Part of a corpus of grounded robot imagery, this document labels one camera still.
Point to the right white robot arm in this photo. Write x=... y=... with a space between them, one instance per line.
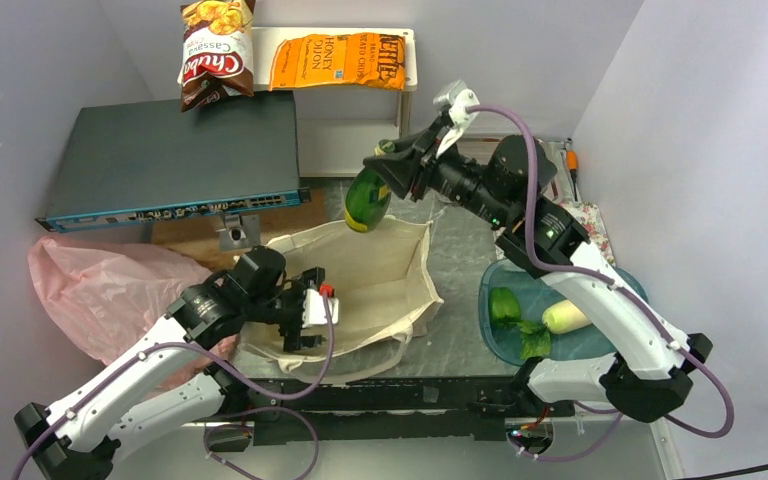
x=648 y=376

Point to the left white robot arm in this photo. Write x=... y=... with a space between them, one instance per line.
x=171 y=375

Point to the dark blue network switch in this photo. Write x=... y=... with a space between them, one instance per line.
x=146 y=162

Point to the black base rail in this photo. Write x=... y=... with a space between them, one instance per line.
x=482 y=408

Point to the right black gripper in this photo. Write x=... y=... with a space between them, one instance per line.
x=400 y=169

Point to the brown snack packet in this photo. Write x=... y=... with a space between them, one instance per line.
x=218 y=52

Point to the orange snack packet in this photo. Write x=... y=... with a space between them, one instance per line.
x=365 y=59

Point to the orange handled screwdriver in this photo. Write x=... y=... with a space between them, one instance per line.
x=572 y=166

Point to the white radish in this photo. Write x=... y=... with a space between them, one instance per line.
x=564 y=317

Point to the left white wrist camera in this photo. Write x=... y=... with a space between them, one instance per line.
x=320 y=307

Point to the white two-tier shelf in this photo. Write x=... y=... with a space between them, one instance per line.
x=338 y=126

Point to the beige canvas tote bag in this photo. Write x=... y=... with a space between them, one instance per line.
x=385 y=294

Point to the grey metal bracket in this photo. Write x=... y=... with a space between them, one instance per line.
x=239 y=232

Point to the floral cloth mat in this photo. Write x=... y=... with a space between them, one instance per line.
x=590 y=217

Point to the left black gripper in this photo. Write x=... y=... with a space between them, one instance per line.
x=292 y=332

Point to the teal plastic tray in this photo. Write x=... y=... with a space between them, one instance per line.
x=530 y=335

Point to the pink plastic grocery bag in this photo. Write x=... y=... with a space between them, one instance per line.
x=104 y=297

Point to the silver metal tray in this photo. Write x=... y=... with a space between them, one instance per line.
x=480 y=149

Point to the green pepper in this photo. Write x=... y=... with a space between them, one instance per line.
x=503 y=307

